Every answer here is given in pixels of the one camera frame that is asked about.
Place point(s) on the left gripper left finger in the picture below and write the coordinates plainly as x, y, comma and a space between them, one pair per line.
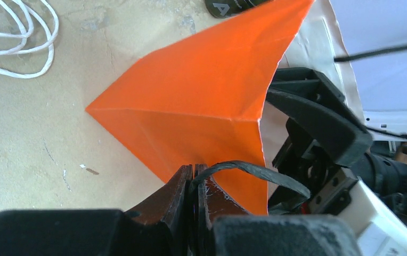
153, 227

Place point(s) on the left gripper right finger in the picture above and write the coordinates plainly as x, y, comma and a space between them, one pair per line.
223, 227

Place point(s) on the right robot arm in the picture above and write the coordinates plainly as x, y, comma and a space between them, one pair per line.
386, 176

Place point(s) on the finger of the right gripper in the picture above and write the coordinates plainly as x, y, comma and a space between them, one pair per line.
321, 127

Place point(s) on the light blue paper bag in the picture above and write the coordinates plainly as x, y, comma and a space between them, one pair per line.
26, 20

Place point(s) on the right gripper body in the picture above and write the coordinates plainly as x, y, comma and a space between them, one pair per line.
302, 159

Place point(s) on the black paper cup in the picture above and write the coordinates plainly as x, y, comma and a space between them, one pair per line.
222, 9

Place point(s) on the orange paper bag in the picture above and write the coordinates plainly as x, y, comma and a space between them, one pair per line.
200, 100

